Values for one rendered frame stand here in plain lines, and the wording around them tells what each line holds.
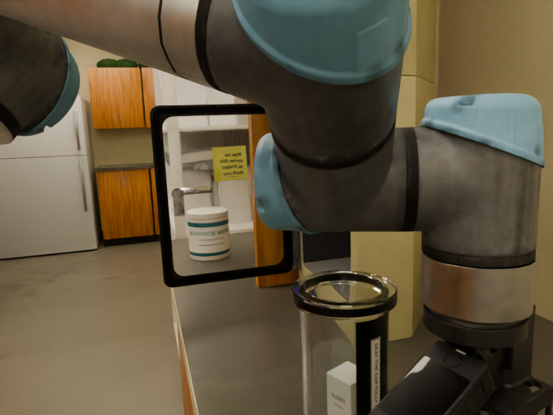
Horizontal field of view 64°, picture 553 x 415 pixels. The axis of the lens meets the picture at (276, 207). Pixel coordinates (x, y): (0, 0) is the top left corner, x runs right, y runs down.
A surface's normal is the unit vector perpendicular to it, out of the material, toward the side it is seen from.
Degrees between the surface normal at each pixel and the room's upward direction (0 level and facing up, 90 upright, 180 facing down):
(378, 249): 90
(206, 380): 0
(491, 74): 90
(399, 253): 90
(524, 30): 90
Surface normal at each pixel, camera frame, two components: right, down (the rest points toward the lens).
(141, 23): -0.51, 0.51
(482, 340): -0.24, 0.18
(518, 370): 0.52, 0.13
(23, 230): 0.29, 0.15
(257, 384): -0.04, -0.99
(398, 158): -0.15, -0.32
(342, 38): 0.13, 0.83
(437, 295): -0.91, 0.11
